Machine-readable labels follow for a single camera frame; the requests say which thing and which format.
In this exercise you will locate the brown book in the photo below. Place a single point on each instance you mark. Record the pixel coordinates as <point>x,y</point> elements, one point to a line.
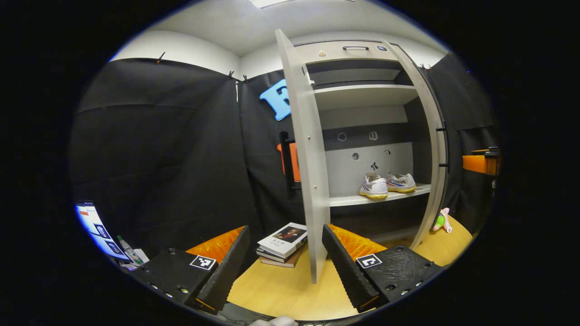
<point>290,262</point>

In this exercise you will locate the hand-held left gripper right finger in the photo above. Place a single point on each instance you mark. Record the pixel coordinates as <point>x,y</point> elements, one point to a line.
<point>346,271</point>

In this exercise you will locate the white book portrait cover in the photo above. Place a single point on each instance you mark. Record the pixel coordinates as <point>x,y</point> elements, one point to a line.
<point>283,237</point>

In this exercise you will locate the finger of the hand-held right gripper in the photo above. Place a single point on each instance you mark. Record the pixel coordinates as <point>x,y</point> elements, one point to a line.
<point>475,164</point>

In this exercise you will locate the grey cabinet drawer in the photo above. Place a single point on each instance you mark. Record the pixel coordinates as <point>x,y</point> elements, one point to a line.
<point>344,53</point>

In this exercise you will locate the large ceiling light panel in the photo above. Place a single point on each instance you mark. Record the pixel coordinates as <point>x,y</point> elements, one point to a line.
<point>267,2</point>

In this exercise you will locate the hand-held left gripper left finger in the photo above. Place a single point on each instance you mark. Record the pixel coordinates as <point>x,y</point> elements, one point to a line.
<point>226,271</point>

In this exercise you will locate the light grey cabinet door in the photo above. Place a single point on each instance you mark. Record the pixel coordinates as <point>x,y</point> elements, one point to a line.
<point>434,199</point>
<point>312,181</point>

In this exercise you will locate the black backdrop cloth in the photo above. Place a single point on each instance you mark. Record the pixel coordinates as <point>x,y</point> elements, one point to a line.
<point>158,149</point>

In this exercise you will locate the pink green plush toy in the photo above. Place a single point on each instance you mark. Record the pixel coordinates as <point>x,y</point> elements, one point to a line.
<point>442,221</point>

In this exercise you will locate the computer monitor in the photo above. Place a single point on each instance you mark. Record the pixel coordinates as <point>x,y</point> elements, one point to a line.
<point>97,226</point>

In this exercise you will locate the orange panel black frame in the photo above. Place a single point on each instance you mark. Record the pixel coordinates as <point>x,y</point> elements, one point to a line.
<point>294,163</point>

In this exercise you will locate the dark thin book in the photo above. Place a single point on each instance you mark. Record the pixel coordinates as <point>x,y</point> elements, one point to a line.
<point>272,257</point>

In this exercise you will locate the white canvas shoe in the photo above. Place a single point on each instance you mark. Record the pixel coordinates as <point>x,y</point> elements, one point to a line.
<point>402,183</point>
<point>375,186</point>

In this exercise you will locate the grey shoe cabinet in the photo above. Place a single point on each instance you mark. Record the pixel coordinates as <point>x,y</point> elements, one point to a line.
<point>362,97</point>

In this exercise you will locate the clear plastic bottle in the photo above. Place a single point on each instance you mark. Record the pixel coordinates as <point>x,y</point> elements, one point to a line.
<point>128,248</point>

